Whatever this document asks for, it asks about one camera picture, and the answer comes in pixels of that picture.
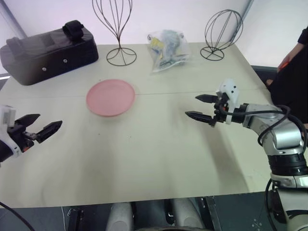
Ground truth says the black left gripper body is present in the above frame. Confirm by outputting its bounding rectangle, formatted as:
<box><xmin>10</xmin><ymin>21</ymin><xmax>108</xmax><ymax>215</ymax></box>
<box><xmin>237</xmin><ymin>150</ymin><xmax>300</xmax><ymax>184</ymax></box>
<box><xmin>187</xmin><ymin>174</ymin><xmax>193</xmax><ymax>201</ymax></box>
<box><xmin>6</xmin><ymin>122</ymin><xmax>37</xmax><ymax>154</ymax></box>

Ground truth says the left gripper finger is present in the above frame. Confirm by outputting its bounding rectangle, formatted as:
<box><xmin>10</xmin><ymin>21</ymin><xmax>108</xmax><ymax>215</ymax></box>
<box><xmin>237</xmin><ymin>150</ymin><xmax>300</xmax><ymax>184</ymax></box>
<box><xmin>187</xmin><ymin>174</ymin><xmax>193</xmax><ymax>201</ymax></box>
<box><xmin>35</xmin><ymin>120</ymin><xmax>63</xmax><ymax>144</ymax></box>
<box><xmin>14</xmin><ymin>114</ymin><xmax>41</xmax><ymax>132</ymax></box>

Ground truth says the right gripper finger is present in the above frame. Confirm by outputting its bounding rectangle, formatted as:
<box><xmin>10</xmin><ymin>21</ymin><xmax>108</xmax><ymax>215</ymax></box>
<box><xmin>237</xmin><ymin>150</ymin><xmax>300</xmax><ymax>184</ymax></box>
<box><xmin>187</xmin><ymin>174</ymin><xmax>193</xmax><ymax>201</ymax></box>
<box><xmin>195</xmin><ymin>94</ymin><xmax>218</xmax><ymax>104</ymax></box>
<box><xmin>184</xmin><ymin>111</ymin><xmax>214</xmax><ymax>124</ymax></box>

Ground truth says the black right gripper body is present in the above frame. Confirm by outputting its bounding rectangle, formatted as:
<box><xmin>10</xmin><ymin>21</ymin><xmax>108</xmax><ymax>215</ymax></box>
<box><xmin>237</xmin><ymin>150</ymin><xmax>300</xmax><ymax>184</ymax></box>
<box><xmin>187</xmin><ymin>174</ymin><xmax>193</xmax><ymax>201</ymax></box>
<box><xmin>208</xmin><ymin>92</ymin><xmax>229</xmax><ymax>128</ymax></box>

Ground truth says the pink round plate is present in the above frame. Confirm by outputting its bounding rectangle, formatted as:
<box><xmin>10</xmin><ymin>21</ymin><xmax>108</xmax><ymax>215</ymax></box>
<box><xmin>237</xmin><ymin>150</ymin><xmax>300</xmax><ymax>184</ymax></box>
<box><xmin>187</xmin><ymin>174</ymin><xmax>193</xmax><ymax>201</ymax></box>
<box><xmin>86</xmin><ymin>79</ymin><xmax>136</xmax><ymax>118</ymax></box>

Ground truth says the clear plastic bag of items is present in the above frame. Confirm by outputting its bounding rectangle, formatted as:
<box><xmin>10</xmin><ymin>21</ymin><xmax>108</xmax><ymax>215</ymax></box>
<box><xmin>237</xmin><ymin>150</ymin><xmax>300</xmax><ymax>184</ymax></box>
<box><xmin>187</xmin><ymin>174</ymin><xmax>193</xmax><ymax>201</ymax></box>
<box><xmin>146</xmin><ymin>29</ymin><xmax>192</xmax><ymax>76</ymax></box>

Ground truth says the black fabric carry case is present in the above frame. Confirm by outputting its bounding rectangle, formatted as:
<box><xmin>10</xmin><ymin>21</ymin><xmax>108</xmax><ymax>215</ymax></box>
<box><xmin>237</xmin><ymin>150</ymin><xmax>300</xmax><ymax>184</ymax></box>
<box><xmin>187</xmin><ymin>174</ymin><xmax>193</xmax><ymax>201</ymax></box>
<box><xmin>0</xmin><ymin>20</ymin><xmax>100</xmax><ymax>86</ymax></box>

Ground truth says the person in black clothes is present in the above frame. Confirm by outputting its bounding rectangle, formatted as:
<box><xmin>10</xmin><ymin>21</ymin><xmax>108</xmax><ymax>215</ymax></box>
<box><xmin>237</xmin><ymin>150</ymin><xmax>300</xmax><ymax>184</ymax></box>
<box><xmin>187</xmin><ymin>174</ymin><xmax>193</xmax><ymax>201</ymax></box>
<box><xmin>264</xmin><ymin>24</ymin><xmax>308</xmax><ymax>131</ymax></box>

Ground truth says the grey rounded shape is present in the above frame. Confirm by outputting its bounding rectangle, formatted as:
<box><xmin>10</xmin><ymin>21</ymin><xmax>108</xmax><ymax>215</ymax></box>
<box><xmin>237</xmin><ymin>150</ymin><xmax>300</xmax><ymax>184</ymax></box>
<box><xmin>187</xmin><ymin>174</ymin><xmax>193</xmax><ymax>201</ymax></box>
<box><xmin>109</xmin><ymin>202</ymin><xmax>133</xmax><ymax>231</ymax></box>

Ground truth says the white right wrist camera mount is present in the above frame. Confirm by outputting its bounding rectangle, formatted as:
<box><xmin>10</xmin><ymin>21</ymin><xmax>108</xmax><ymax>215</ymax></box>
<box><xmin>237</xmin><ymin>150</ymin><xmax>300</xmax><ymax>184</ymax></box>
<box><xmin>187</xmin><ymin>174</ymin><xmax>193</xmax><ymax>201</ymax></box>
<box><xmin>216</xmin><ymin>78</ymin><xmax>241</xmax><ymax>125</ymax></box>

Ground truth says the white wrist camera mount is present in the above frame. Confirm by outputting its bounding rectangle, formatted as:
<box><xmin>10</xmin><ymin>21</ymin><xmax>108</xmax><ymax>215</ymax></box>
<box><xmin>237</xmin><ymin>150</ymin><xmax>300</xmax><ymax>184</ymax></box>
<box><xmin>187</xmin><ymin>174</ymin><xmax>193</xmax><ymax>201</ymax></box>
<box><xmin>216</xmin><ymin>78</ymin><xmax>241</xmax><ymax>125</ymax></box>
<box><xmin>0</xmin><ymin>104</ymin><xmax>21</xmax><ymax>159</ymax></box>

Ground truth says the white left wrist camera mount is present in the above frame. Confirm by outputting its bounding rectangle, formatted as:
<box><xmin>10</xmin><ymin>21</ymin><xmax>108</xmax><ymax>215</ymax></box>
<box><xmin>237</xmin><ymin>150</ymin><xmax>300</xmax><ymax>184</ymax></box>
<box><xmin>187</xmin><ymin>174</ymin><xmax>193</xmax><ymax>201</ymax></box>
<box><xmin>0</xmin><ymin>104</ymin><xmax>21</xmax><ymax>159</ymax></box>

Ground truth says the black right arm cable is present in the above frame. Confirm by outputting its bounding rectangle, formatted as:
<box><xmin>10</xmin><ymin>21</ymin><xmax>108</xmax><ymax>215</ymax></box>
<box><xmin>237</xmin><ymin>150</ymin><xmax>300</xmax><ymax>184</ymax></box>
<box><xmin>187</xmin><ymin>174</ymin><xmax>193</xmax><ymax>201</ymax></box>
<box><xmin>215</xmin><ymin>105</ymin><xmax>308</xmax><ymax>148</ymax></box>

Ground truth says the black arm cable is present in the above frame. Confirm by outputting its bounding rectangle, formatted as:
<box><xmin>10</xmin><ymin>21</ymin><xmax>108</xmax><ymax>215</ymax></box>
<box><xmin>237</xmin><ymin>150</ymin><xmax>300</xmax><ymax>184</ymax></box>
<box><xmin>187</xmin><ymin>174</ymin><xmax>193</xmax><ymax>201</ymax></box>
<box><xmin>0</xmin><ymin>201</ymin><xmax>33</xmax><ymax>231</ymax></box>
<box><xmin>215</xmin><ymin>105</ymin><xmax>308</xmax><ymax>148</ymax></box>

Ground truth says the round black wire stand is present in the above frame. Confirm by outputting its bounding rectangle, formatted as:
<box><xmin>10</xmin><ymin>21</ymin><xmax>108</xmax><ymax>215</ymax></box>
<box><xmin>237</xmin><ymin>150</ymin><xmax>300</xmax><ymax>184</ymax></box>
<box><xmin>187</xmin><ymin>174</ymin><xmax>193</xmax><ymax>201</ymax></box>
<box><xmin>200</xmin><ymin>9</ymin><xmax>244</xmax><ymax>61</ymax></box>

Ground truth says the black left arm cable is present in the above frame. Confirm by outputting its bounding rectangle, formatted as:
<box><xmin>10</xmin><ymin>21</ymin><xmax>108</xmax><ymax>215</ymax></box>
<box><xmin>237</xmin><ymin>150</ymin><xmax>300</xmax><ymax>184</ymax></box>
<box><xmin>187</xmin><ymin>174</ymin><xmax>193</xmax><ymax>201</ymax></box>
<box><xmin>0</xmin><ymin>201</ymin><xmax>33</xmax><ymax>231</ymax></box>

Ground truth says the black metal table frame bracket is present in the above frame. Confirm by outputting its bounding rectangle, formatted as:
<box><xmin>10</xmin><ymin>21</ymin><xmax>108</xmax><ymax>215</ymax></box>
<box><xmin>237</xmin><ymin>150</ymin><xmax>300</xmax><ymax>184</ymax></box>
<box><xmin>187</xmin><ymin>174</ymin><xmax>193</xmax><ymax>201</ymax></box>
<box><xmin>66</xmin><ymin>207</ymin><xmax>85</xmax><ymax>231</ymax></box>
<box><xmin>200</xmin><ymin>195</ymin><xmax>222</xmax><ymax>231</ymax></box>

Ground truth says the tall black wire stand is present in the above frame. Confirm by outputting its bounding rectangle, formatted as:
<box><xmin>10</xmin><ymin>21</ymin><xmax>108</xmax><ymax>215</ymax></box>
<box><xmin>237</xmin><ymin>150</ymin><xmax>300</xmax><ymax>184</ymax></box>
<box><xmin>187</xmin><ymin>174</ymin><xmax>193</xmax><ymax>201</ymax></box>
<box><xmin>91</xmin><ymin>0</ymin><xmax>138</xmax><ymax>66</ymax></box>

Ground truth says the thin black torso cable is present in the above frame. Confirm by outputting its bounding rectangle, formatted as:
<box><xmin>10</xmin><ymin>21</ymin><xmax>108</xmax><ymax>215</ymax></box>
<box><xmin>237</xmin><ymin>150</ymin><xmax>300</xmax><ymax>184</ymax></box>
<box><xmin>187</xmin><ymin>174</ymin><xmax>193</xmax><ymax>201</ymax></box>
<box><xmin>264</xmin><ymin>179</ymin><xmax>277</xmax><ymax>231</ymax></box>

